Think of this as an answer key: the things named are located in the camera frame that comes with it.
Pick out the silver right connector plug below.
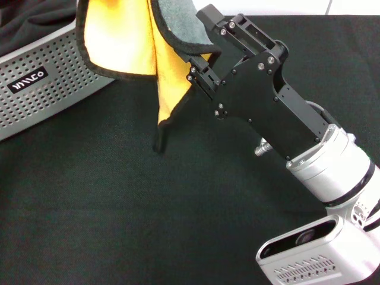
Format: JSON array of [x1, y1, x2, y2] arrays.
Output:
[[254, 141, 271, 157]]

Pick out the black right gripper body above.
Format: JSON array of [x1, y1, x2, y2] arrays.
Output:
[[210, 40, 331, 162]]

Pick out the black tablecloth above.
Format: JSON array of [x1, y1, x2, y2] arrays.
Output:
[[0, 14, 380, 285]]

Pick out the grey perforated storage box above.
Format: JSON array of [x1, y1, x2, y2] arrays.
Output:
[[0, 19, 117, 143]]

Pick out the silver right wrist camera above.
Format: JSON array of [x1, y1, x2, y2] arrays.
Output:
[[256, 214, 380, 285]]

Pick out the yellow towel with black trim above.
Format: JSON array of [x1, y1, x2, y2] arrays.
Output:
[[75, 0, 223, 153]]

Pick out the black cloth box liner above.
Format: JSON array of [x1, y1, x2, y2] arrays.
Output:
[[0, 0, 78, 57]]

